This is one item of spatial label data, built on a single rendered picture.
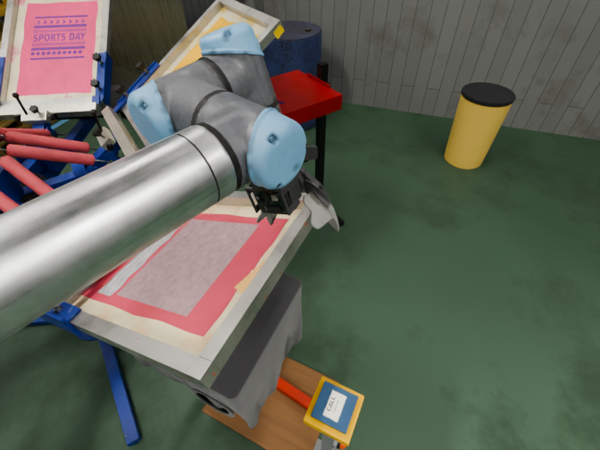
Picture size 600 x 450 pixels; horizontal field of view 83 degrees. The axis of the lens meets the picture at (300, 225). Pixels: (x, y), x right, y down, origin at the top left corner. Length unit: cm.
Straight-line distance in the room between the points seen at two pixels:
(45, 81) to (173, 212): 222
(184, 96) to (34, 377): 232
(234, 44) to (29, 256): 33
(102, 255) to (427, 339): 213
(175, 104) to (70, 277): 22
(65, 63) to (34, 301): 226
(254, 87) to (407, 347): 194
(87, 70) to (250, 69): 197
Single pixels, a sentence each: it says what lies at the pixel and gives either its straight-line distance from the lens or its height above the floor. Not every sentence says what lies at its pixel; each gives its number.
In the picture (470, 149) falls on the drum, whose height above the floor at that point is 22.
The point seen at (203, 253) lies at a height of 120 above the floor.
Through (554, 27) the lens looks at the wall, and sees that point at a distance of 424.
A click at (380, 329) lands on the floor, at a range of 225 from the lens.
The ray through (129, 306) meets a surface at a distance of 104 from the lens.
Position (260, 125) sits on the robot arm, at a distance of 33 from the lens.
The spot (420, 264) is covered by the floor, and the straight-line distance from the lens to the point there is 261.
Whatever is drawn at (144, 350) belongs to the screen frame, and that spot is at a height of 127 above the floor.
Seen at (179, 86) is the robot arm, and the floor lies 180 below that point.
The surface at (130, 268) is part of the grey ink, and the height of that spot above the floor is 113.
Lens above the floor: 196
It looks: 45 degrees down
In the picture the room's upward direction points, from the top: 1 degrees counter-clockwise
